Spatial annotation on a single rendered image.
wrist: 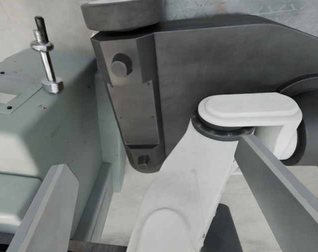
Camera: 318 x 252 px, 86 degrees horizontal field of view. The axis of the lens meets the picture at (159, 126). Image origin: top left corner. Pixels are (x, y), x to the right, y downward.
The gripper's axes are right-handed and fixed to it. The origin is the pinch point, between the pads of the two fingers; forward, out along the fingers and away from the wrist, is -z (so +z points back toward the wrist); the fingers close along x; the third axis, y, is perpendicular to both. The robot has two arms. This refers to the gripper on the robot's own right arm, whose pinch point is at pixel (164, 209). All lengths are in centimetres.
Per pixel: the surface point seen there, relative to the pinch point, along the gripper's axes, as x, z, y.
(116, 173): 34, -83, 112
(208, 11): -22, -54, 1
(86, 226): 45, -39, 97
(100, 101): 26, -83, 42
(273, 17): -40, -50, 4
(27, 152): 34, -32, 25
